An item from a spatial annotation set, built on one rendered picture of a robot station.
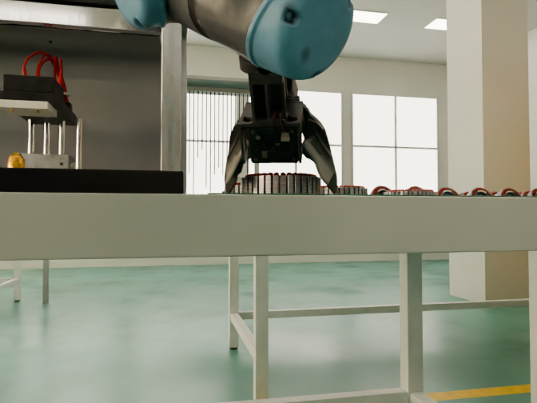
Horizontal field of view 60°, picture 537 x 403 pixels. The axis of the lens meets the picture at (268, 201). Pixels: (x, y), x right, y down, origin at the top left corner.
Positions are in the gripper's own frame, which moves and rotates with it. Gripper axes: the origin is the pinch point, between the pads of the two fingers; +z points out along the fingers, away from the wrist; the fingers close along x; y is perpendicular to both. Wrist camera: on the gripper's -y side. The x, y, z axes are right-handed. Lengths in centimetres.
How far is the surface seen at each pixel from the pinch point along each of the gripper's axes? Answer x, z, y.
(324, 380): 4, 148, -71
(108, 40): -33.5, -14.1, -28.0
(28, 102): -32.2, -14.6, 1.4
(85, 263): -340, 393, -401
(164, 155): -18.0, -3.2, -4.7
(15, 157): -31.6, -10.4, 8.3
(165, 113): -18.0, -8.3, -8.6
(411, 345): 31, 83, -40
